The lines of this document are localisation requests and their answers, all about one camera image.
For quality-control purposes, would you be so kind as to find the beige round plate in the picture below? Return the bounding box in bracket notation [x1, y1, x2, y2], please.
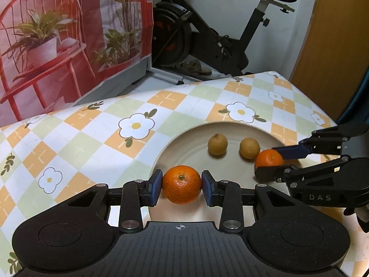
[148, 120, 346, 226]

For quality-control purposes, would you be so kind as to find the checkered flower tablecloth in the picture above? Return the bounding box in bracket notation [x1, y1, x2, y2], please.
[0, 71, 369, 277]

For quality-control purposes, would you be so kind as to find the small orange tangerine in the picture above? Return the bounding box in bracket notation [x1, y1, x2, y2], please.
[255, 149, 284, 175]

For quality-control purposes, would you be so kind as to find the wooden door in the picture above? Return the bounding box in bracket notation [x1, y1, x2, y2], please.
[290, 0, 369, 122]

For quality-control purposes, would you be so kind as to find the brown longan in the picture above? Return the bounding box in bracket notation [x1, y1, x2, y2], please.
[208, 133, 228, 156]
[240, 138, 261, 160]

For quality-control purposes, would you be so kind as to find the white metal rail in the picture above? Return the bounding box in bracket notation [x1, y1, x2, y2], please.
[147, 66, 185, 85]

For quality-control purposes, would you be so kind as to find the blue curtain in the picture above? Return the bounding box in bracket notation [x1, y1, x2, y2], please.
[336, 69, 369, 127]

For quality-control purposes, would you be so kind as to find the black exercise bike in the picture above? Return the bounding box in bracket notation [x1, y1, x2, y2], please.
[151, 0, 299, 77]

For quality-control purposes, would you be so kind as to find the grey board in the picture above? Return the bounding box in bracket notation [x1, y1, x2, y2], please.
[73, 55, 153, 107]

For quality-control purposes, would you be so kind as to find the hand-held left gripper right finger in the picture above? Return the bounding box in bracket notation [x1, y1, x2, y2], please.
[201, 170, 306, 233]

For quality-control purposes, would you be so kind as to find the printed pink backdrop cloth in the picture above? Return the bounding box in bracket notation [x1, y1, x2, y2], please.
[0, 0, 153, 127]

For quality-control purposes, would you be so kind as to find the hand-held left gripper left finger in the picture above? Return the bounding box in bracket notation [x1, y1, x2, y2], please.
[62, 169, 164, 234]

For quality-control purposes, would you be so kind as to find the large orange tangerine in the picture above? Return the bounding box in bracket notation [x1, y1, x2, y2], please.
[162, 165, 202, 205]

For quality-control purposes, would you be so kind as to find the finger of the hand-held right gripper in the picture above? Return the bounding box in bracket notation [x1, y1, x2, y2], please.
[254, 156, 351, 183]
[272, 121, 369, 160]

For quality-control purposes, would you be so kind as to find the brown sandal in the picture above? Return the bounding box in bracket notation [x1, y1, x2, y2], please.
[180, 59, 212, 75]

